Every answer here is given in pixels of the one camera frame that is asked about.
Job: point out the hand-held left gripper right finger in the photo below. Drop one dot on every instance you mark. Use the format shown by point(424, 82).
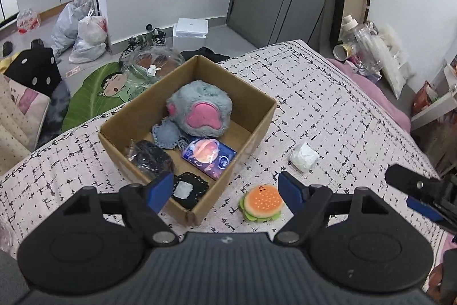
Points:
point(291, 190)

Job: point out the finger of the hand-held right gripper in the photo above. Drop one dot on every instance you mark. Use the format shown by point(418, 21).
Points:
point(425, 209)
point(410, 180)

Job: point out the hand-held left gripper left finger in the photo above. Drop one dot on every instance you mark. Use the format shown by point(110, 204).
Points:
point(159, 190)

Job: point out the black square patch pouch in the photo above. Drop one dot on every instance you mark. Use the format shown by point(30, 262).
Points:
point(187, 190)

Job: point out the burger plush toy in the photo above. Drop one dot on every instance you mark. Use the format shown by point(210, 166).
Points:
point(262, 203)

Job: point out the black item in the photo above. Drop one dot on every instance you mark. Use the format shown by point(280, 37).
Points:
point(151, 156)

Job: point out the white packet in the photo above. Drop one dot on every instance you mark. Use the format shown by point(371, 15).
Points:
point(303, 155)

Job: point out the blue denim pouch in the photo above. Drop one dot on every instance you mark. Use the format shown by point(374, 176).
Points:
point(167, 133)

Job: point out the blue printed tissue packet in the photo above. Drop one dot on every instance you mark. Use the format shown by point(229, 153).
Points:
point(210, 157)

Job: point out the brown cardboard box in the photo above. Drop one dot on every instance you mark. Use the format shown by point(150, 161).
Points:
point(228, 137)

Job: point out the grey plush toy pink paw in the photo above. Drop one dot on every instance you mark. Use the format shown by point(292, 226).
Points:
point(201, 108)

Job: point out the white desk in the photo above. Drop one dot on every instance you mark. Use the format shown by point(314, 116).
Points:
point(433, 105)

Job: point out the orange snack bag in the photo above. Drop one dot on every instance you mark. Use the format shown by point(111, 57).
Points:
point(426, 97)

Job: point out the pink bed sheet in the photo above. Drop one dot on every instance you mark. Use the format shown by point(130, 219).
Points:
point(378, 97)

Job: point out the green leaf cartoon floor mat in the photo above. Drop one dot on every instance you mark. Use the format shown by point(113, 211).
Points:
point(96, 94)

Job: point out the white plastic bag pile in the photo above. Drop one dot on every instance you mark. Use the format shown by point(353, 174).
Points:
point(396, 65)

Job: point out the clear plastic bag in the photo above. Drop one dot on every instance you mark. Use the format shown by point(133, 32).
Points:
point(153, 64)

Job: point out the grey fuzzy rug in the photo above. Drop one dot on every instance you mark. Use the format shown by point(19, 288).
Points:
point(55, 112)

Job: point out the black cloth on floor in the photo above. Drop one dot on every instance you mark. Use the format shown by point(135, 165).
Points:
point(207, 54)

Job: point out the paper cup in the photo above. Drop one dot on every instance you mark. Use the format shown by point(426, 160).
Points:
point(342, 51)

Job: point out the clear plastic bottle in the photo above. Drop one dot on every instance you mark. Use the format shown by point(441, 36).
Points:
point(364, 40)

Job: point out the pair of shoes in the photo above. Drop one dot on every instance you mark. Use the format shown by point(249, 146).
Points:
point(146, 40)

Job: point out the cream dotted cushion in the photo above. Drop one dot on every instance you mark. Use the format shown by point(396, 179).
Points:
point(18, 119)

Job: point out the white box on floor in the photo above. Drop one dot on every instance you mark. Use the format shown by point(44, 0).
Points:
point(190, 30)

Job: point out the white plastic bag red print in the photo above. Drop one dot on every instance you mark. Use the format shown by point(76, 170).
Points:
point(89, 37)

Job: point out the black polka-dot cushion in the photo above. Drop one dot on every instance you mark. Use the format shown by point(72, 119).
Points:
point(34, 71)

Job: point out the grey plastic bag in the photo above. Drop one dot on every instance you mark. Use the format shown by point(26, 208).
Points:
point(69, 22)

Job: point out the dark slipper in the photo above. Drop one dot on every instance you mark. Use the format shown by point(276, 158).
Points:
point(7, 48)

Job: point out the bottled water pack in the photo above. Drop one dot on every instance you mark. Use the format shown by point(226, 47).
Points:
point(28, 21)

